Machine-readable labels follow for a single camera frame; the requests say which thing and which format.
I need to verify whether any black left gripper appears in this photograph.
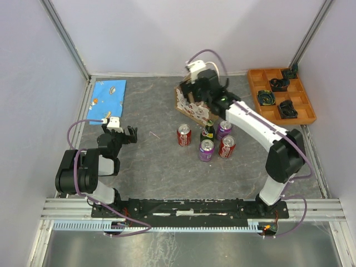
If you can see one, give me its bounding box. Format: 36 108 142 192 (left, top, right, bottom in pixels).
102 123 137 157

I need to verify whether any black rolled belt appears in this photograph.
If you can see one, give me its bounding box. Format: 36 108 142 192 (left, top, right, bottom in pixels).
269 78 290 92

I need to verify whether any blue yellow rolled tie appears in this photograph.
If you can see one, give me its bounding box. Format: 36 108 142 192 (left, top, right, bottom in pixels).
257 90 276 106

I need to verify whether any burlap canvas tote bag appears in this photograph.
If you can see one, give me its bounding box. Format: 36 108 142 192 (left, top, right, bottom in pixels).
175 85 219 126

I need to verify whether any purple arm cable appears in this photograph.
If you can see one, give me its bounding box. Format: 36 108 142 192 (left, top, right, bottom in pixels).
186 50 314 239
67 118 152 238

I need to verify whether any aluminium frame rail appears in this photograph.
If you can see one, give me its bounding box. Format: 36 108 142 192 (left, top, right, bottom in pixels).
40 198 124 222

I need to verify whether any red Coke can front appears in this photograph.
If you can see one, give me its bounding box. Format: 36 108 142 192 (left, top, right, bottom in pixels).
219 135 236 159

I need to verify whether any orange wooden divided tray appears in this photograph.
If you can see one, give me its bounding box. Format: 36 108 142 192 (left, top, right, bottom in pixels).
248 68 317 126

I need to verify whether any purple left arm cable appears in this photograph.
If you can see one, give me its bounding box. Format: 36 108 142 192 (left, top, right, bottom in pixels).
67 118 152 238

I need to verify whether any blue patterned cloth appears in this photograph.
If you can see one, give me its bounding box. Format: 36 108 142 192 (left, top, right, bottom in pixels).
86 80 126 121

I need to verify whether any black rolled tie front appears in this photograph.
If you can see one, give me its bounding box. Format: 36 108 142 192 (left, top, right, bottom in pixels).
278 100 298 119

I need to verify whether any purple Fanta can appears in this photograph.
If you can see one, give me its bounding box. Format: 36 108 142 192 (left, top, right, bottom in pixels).
199 139 215 162
216 120 233 140

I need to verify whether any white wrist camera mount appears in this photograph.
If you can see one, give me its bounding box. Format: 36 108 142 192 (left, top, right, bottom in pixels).
107 116 123 132
186 60 207 84

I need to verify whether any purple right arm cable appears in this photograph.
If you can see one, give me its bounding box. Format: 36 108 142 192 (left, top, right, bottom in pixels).
186 50 314 239

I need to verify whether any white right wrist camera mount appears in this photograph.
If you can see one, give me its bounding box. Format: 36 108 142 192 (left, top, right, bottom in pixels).
186 60 207 84

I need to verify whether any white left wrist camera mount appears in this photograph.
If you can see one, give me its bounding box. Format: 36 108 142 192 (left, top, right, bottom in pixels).
107 116 123 132

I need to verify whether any green glass Perrier bottle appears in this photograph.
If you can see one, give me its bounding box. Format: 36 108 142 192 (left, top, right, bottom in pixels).
200 120 216 142

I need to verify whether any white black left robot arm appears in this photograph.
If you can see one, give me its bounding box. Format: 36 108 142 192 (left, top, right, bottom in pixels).
55 126 137 217

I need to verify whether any light blue slotted cable duct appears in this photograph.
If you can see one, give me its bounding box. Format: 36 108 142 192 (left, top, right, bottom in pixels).
52 219 264 232

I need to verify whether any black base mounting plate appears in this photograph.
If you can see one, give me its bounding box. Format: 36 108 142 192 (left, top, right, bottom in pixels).
91 199 289 228

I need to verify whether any red Coke can back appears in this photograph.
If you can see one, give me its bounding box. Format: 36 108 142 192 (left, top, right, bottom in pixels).
177 123 191 147

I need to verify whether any dark rolled tie corner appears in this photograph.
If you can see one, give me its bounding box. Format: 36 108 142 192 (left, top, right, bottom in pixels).
281 63 299 80

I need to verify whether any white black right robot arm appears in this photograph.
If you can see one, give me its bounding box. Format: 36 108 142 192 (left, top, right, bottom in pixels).
179 69 306 217

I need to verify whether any red coke can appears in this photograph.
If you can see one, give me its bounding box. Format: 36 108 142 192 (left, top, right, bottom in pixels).
177 123 191 147
219 135 236 159

